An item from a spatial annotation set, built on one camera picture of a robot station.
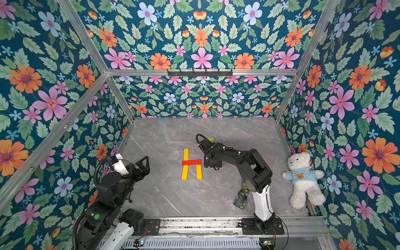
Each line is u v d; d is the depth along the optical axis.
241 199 0.80
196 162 0.99
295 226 0.76
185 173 0.91
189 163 0.95
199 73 0.92
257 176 0.52
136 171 0.60
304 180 0.81
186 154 1.00
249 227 0.73
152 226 0.74
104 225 0.47
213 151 0.67
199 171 0.92
